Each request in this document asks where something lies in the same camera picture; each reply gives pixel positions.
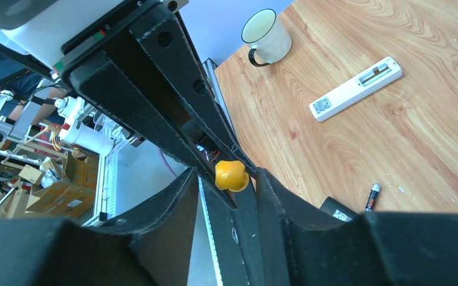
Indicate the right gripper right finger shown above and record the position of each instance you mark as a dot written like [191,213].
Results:
[302,245]

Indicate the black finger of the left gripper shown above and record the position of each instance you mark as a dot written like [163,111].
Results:
[114,83]
[197,87]

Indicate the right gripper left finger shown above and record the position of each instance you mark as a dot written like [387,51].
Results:
[149,244]

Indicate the black remote control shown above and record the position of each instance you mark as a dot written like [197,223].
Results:
[337,210]

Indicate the black battery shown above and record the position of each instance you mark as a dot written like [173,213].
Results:
[372,199]

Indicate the yellow handled screwdriver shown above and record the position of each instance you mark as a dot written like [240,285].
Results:
[231,175]

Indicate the long white remote control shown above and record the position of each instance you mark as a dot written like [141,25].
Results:
[357,88]

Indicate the beige mug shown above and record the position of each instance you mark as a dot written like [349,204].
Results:
[267,38]

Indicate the cardboard boxes in background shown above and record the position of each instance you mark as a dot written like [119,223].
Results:
[59,188]

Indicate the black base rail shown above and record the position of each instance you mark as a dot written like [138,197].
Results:
[234,237]

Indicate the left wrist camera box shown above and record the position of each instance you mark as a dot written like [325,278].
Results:
[110,41]

